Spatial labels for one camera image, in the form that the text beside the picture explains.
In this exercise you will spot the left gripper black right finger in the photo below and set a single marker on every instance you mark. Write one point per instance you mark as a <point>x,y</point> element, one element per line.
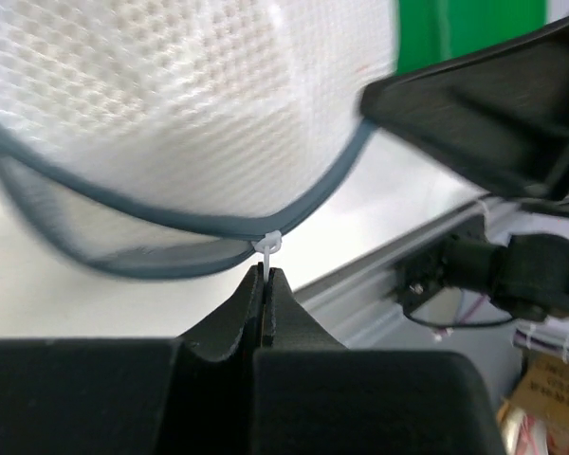
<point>340,401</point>

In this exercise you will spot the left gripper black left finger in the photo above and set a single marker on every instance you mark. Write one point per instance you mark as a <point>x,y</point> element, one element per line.
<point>148,395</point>

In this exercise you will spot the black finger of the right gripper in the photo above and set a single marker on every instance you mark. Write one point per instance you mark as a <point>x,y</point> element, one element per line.
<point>498,117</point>

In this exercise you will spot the green plastic tray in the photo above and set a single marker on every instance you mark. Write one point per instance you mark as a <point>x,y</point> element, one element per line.
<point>433,31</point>

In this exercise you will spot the cardboard box brown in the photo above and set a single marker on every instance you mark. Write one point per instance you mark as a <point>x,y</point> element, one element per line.
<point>544,390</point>

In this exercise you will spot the aluminium rail frame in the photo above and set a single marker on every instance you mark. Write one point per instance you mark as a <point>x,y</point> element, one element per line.
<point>356,303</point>

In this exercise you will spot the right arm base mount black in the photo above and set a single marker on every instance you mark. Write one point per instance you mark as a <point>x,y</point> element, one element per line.
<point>528,278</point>

